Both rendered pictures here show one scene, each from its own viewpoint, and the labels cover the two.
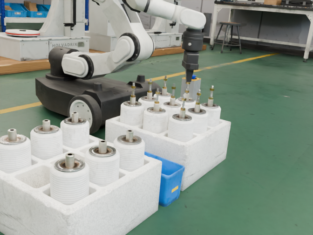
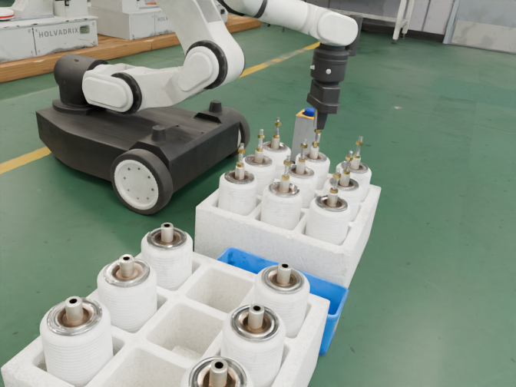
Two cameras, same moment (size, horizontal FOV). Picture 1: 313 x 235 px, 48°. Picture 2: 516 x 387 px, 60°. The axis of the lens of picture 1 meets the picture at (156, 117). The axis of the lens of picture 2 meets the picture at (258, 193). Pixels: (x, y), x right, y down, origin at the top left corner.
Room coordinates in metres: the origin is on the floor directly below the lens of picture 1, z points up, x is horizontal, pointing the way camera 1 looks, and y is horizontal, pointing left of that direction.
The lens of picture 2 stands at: (0.39, 0.26, 0.74)
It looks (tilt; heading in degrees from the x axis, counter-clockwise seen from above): 28 degrees down; 348
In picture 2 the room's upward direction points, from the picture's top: 6 degrees clockwise
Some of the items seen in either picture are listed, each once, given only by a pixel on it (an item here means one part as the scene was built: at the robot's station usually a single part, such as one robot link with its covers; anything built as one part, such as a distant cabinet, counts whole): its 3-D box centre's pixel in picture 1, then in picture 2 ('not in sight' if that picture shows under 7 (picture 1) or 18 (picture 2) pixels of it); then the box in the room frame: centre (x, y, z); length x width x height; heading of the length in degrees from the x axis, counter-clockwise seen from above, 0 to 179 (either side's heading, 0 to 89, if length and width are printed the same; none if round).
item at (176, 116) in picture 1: (181, 117); (331, 203); (1.24, -0.10, 0.25); 0.08 x 0.08 x 0.01
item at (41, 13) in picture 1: (30, 10); not in sight; (6.41, 2.38, 0.36); 0.50 x 0.38 x 0.21; 57
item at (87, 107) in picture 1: (84, 114); (141, 182); (1.64, 0.36, 0.10); 0.20 x 0.05 x 0.20; 55
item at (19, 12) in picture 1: (8, 9); not in sight; (6.05, 2.61, 0.36); 0.50 x 0.38 x 0.21; 57
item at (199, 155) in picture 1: (168, 140); (292, 224); (1.41, -0.06, 0.09); 0.39 x 0.39 x 0.18; 57
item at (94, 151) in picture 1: (102, 151); (255, 322); (0.88, 0.14, 0.25); 0.08 x 0.08 x 0.01
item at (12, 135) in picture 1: (12, 135); (74, 309); (0.91, 0.40, 0.26); 0.02 x 0.02 x 0.03
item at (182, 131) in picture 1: (179, 140); (325, 236); (1.24, -0.10, 0.16); 0.10 x 0.10 x 0.18
